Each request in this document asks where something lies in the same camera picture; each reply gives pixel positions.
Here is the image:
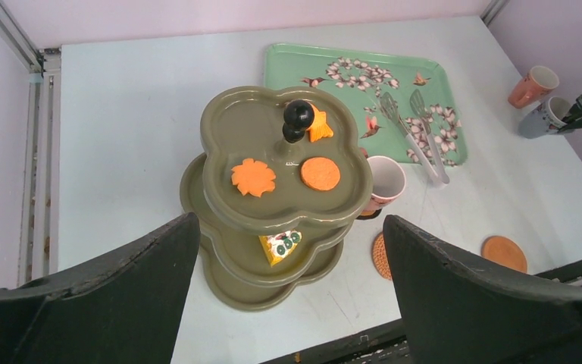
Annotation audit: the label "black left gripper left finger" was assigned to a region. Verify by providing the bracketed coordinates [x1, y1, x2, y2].
[0, 213, 200, 363]

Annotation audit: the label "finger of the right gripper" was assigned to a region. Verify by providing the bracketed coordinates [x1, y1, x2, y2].
[557, 94, 582, 134]

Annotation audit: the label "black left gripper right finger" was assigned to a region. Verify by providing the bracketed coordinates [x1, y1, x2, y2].
[383, 215, 582, 363]

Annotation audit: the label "white cup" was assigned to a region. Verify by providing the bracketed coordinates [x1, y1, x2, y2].
[518, 96, 571, 139]

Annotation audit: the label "orange cup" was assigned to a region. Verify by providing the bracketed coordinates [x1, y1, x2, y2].
[508, 65, 560, 109]

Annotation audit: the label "round cork coaster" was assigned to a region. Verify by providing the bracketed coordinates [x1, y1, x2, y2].
[481, 235, 528, 273]
[371, 232, 393, 281]

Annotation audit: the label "yellow smiley face coaster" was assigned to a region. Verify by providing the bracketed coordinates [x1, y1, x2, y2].
[356, 209, 382, 220]

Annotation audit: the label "orange-handled cup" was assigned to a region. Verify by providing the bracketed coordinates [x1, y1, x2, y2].
[362, 155, 406, 215]

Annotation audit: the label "yellow toy cake slice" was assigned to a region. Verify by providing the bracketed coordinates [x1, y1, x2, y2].
[258, 230, 302, 267]

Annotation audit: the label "orange flower toy cookie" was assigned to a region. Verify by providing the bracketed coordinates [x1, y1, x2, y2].
[231, 158, 277, 197]

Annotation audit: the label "metal serving tongs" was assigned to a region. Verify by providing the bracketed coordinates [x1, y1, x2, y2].
[379, 89, 451, 190]

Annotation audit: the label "green three-tier serving stand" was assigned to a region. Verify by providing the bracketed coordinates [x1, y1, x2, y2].
[180, 86, 373, 312]

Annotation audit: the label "orange toy fish pastry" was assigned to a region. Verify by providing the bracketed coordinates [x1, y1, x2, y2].
[307, 103, 334, 143]

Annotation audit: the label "green floral serving tray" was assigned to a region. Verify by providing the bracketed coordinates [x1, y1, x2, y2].
[264, 43, 468, 167]

